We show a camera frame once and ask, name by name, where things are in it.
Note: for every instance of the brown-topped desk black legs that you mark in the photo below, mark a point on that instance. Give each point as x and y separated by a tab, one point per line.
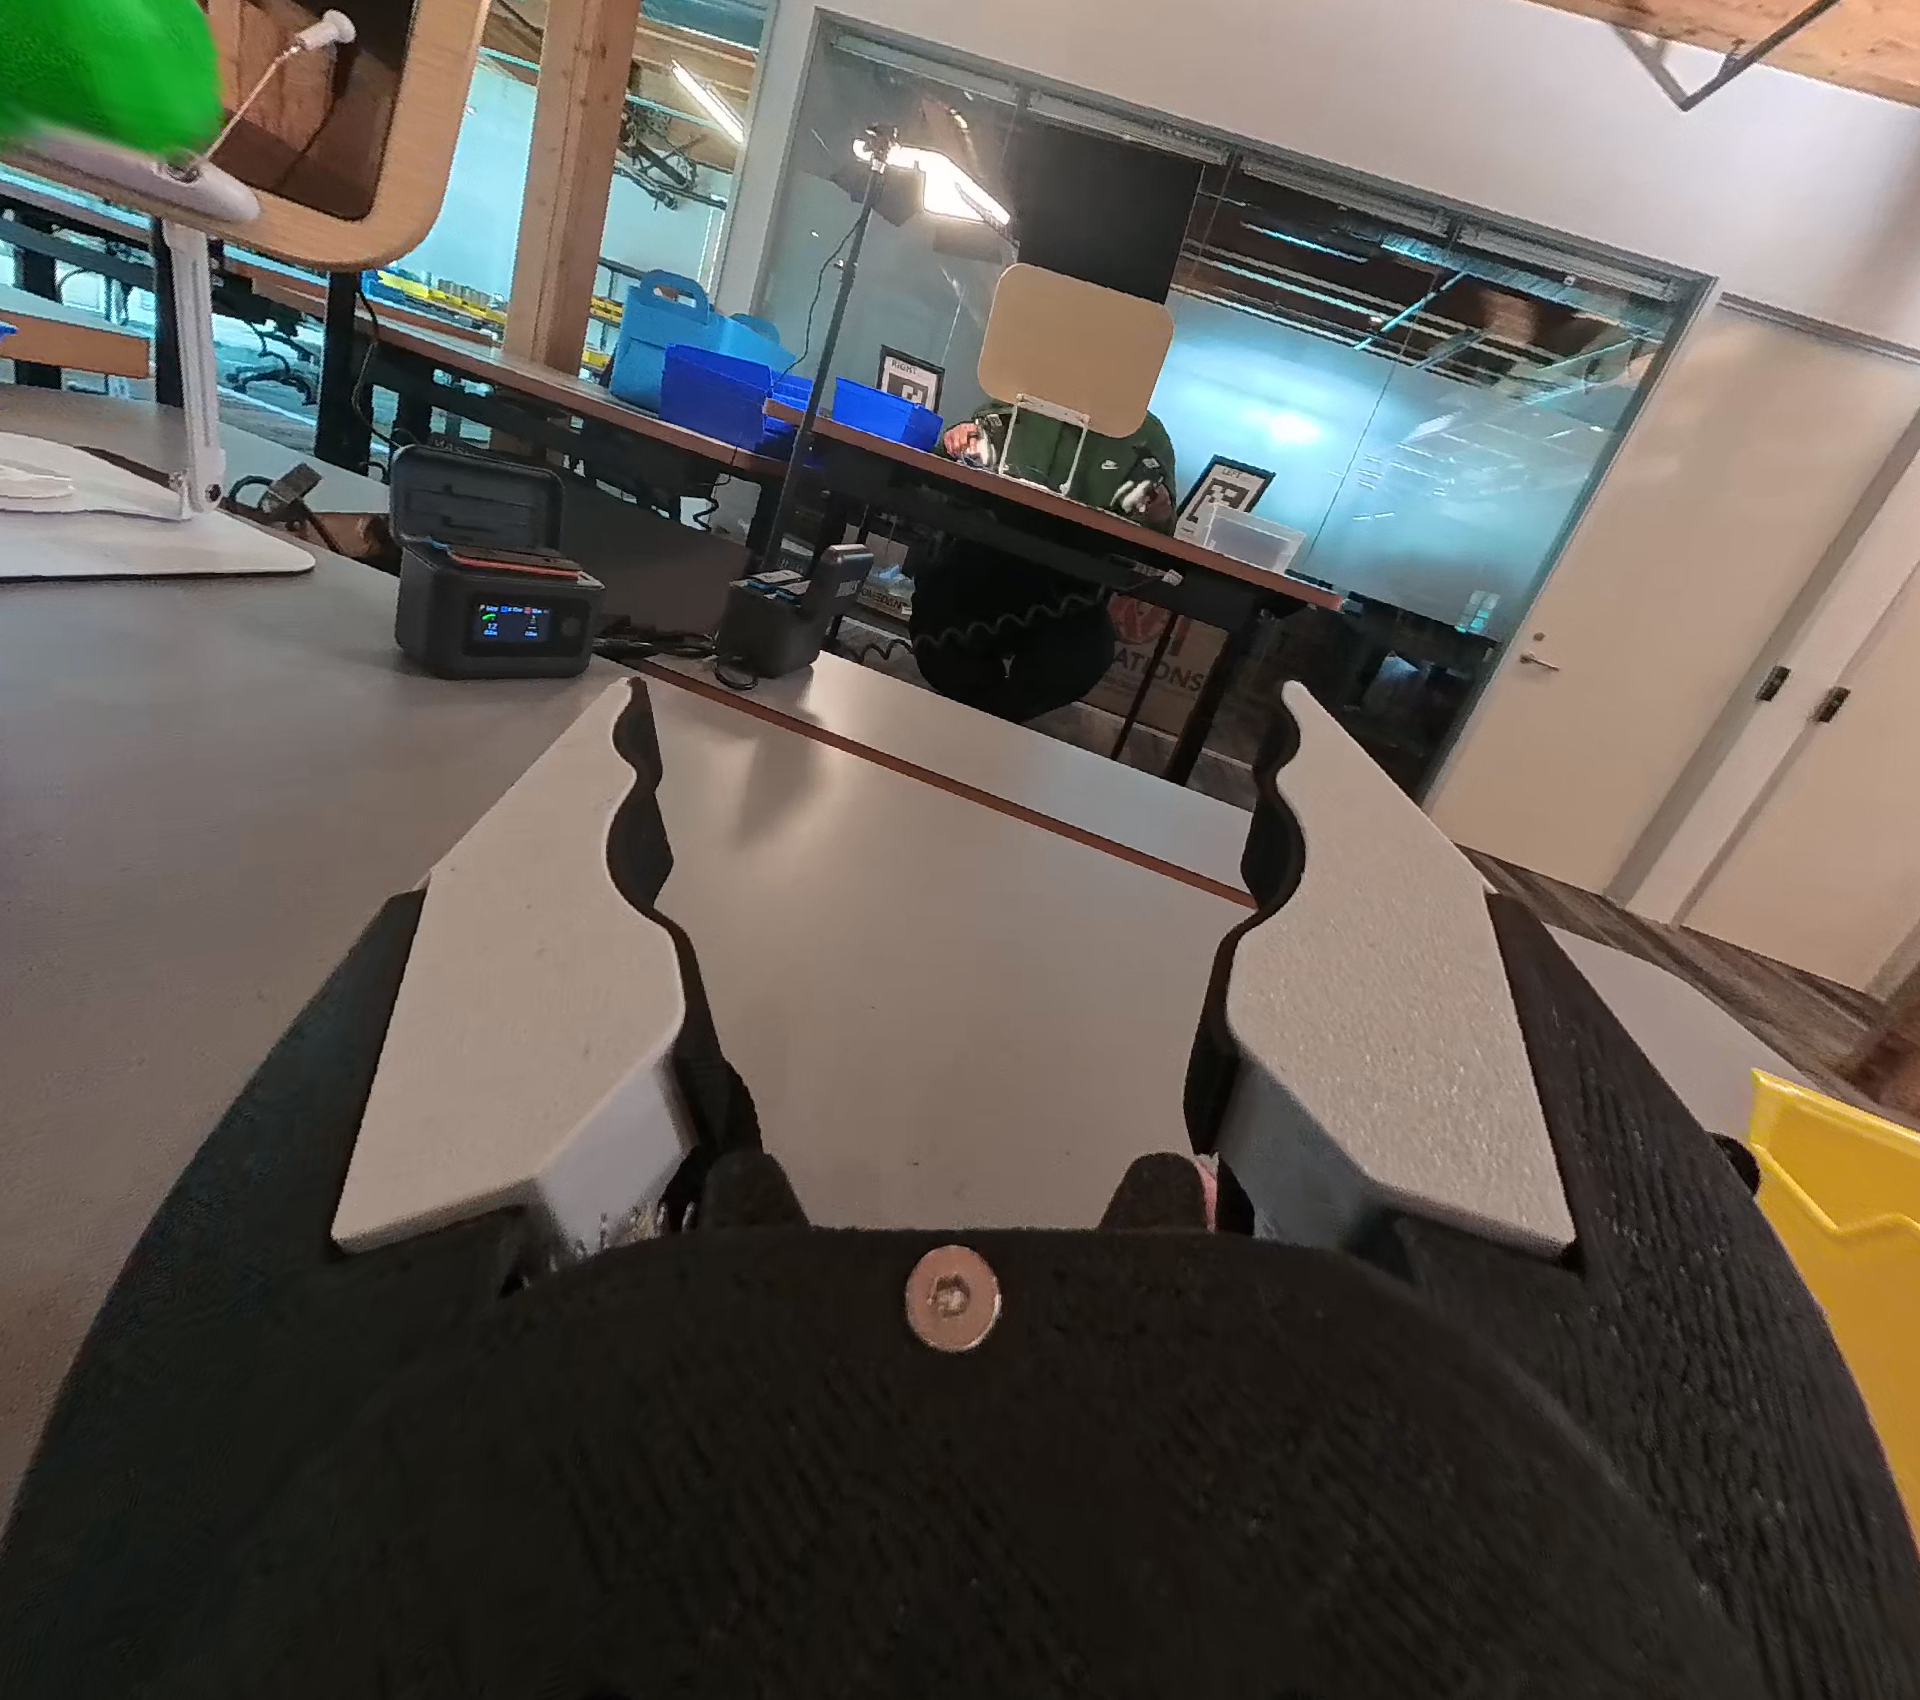
901	467
450	342

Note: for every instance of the black power station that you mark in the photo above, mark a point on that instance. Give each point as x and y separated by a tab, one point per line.
494	560

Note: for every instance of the clear plastic box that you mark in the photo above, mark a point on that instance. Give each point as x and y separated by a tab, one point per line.
1257	542

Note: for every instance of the beige panel on white stand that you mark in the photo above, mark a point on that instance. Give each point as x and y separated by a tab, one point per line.
1072	351

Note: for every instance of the light blue tool caddy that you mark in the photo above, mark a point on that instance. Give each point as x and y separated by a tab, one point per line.
674	334

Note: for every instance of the wood-framed panel on stand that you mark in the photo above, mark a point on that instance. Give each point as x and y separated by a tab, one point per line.
450	80

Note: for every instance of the cardboard box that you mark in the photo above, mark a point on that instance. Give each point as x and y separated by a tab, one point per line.
1162	681

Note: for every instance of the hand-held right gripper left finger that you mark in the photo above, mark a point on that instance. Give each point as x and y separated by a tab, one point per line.
524	980

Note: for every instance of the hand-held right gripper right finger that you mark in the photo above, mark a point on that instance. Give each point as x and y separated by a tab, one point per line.
1380	980

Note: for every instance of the black backdrop board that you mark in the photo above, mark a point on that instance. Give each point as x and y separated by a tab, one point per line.
1110	208

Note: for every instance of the black battery charger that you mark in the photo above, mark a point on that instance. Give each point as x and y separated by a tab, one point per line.
772	634

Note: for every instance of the yellow plastic bin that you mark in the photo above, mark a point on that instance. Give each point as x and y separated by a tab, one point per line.
1845	1205

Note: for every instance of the dark blue plastic bin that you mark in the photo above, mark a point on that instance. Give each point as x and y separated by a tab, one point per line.
721	399

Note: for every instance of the beige door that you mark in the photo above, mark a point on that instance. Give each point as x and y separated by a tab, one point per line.
1831	831
1620	621

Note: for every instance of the light on black tripod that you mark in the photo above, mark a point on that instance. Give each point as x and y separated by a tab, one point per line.
901	173

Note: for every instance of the wooden post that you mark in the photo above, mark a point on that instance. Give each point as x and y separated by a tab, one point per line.
593	80

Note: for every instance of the low blue plastic bin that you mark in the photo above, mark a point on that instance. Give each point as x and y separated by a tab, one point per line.
885	418

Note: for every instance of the framed marker sign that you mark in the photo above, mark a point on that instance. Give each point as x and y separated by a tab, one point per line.
1222	501
908	380

